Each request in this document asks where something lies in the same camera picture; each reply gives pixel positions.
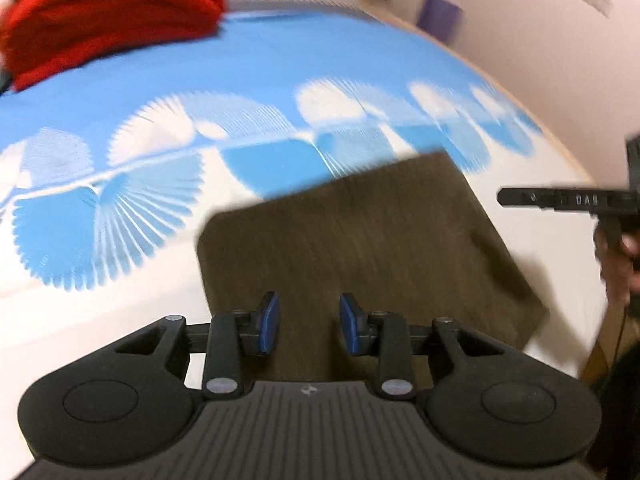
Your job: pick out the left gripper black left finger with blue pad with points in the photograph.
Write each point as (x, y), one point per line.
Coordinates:
(170, 359)

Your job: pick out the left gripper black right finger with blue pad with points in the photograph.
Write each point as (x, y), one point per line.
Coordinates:
(389, 338)

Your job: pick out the brown corduroy pants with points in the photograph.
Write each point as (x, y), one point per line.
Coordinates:
(409, 238)

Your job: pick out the person's right hand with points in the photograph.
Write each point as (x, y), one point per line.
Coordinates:
(617, 272)

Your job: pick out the blue white patterned bedsheet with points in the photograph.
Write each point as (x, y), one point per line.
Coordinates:
(109, 172)

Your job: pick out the purple box on floor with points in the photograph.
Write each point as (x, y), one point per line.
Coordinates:
(439, 19)

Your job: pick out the red folded knit garment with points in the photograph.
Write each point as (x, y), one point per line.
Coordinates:
(41, 38)

